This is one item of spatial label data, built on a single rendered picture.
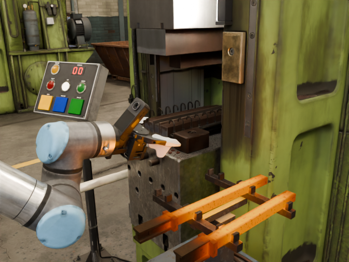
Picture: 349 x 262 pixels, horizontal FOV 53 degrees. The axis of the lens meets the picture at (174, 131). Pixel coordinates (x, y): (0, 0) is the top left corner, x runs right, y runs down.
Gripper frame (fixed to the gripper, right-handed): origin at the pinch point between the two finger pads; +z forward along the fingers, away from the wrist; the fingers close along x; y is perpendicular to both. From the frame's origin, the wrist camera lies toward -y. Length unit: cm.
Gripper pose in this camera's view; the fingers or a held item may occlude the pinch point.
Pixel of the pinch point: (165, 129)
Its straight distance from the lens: 103.5
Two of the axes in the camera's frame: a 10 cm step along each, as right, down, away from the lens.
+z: 6.9, -0.3, 7.2
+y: -3.4, 8.7, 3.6
